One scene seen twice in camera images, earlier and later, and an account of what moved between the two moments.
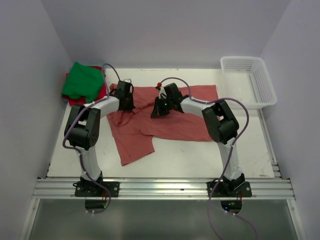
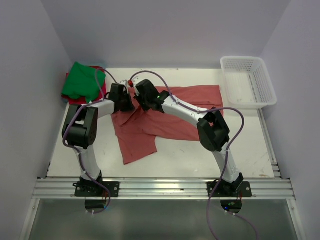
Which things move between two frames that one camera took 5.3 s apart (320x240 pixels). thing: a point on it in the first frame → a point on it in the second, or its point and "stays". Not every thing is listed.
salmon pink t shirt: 134,130 stays
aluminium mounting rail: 163,189 stays
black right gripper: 158,111 → 138,97
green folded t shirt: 85,81 stays
